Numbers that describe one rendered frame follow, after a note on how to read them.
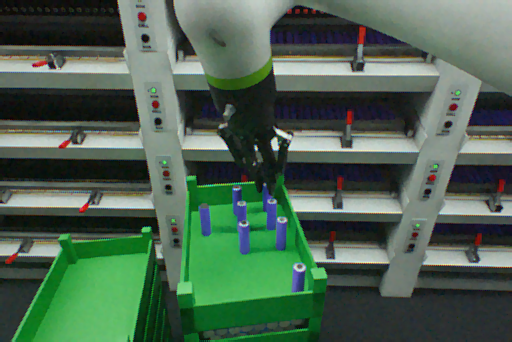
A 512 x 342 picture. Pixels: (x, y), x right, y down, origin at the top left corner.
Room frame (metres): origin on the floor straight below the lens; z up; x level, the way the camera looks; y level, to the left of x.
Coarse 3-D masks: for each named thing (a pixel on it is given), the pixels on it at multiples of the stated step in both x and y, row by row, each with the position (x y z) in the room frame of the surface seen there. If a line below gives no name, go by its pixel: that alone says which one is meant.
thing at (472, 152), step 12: (480, 96) 0.93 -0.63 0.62; (492, 96) 0.93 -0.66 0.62; (504, 96) 0.93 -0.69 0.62; (468, 144) 0.79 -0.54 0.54; (480, 144) 0.79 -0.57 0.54; (492, 144) 0.79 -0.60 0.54; (504, 144) 0.79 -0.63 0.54; (468, 156) 0.76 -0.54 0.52; (480, 156) 0.76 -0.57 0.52; (492, 156) 0.76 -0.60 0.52; (504, 156) 0.76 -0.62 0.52
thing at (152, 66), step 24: (120, 0) 0.79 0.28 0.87; (168, 0) 0.83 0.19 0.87; (168, 24) 0.81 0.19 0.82; (168, 48) 0.78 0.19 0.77; (144, 72) 0.78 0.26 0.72; (168, 72) 0.78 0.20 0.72; (144, 96) 0.79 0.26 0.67; (168, 96) 0.78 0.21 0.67; (192, 96) 0.97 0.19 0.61; (144, 120) 0.79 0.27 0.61; (168, 120) 0.78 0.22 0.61; (144, 144) 0.79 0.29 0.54; (168, 144) 0.78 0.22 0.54; (168, 240) 0.79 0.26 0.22; (168, 264) 0.79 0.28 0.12
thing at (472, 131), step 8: (472, 128) 0.81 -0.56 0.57; (480, 128) 0.81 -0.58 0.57; (488, 128) 0.81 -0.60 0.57; (496, 128) 0.81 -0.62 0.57; (504, 128) 0.81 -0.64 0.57; (472, 136) 0.80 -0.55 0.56; (480, 136) 0.80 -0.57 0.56; (488, 136) 0.80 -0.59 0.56; (496, 136) 0.80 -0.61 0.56; (504, 136) 0.80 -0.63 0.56
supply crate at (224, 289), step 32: (192, 192) 0.57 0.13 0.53; (224, 192) 0.60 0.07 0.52; (256, 192) 0.61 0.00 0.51; (192, 224) 0.53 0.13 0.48; (224, 224) 0.53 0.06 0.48; (256, 224) 0.53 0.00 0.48; (288, 224) 0.53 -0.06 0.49; (192, 256) 0.44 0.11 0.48; (224, 256) 0.44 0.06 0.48; (256, 256) 0.44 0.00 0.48; (288, 256) 0.44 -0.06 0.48; (192, 288) 0.31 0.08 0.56; (224, 288) 0.37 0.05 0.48; (256, 288) 0.37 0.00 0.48; (288, 288) 0.37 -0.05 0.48; (320, 288) 0.32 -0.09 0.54; (192, 320) 0.30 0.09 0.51; (224, 320) 0.30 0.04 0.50; (256, 320) 0.31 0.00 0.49; (288, 320) 0.32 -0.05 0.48
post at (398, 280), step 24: (456, 72) 0.76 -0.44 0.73; (432, 96) 0.78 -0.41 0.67; (432, 120) 0.76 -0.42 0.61; (432, 144) 0.76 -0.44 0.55; (456, 144) 0.76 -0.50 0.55; (408, 168) 0.80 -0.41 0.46; (408, 192) 0.77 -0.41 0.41; (408, 216) 0.76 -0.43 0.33; (432, 216) 0.76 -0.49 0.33; (408, 264) 0.76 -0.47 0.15; (384, 288) 0.76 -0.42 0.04; (408, 288) 0.76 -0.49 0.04
